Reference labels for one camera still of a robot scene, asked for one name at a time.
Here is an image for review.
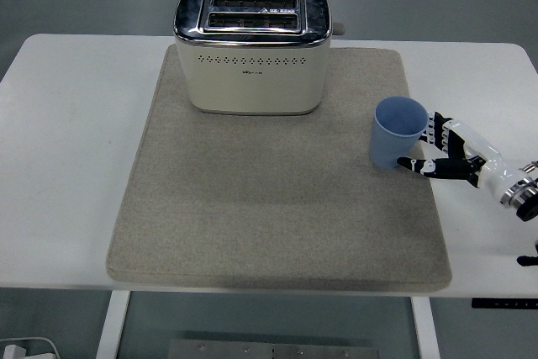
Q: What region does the black table control panel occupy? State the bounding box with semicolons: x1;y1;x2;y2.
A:
471;298;538;309

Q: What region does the white cable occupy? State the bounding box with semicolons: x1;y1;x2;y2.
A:
0;335;61;359

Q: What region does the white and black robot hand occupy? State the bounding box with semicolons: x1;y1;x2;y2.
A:
397;111;533;203

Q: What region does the white power plug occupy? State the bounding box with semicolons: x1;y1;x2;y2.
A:
0;344;29;359

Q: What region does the beige felt mat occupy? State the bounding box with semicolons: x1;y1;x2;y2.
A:
104;46;453;293

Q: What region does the cream and chrome toaster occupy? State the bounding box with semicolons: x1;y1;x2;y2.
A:
173;0;348;117

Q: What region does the white table leg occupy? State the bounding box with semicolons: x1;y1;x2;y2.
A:
410;296;441;359
95;291;132;359

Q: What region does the grey metal plate with screws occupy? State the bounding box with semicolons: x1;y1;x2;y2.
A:
167;338;382;359

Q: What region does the light blue plastic cup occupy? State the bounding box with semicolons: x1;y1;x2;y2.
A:
368;96;430;170

